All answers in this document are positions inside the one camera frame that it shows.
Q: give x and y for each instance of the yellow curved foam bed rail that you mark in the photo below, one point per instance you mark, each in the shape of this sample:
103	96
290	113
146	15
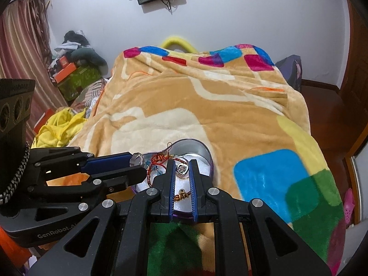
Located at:
178	41

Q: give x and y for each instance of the colourful patchwork fleece blanket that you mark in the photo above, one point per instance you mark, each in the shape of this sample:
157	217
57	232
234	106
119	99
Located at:
236	102

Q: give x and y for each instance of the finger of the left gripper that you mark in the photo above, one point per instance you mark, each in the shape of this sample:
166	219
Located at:
71	160
95	187

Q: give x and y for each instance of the dark grey purple bag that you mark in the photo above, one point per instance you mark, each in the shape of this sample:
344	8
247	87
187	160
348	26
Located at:
291	69

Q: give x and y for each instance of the purple heart-shaped tin box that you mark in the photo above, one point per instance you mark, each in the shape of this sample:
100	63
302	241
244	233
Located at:
182	152

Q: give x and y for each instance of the brown wooden door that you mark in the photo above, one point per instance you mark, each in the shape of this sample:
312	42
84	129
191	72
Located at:
354	86

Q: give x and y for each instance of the striped pink brown curtain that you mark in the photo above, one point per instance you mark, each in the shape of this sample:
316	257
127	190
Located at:
26	54

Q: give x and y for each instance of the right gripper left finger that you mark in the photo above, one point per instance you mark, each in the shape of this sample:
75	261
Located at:
113	240

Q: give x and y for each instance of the green patterned cloth-covered stand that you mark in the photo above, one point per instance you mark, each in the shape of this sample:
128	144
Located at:
78	80

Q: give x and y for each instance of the orange box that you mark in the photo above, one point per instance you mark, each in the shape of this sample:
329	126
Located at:
65	72

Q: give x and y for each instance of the pile of clothes and boxes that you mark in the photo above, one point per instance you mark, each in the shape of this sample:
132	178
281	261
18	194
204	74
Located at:
76	49

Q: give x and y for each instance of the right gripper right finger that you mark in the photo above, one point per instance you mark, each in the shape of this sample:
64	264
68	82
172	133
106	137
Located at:
250	238

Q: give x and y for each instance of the striped patterned quilt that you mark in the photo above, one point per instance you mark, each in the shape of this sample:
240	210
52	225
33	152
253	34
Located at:
88	97

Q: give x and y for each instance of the yellow cartoon blanket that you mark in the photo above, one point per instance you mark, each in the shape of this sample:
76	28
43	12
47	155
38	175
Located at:
60	129

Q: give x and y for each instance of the pink rubber clog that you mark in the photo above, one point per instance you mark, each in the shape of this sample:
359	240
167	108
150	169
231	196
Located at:
349	205

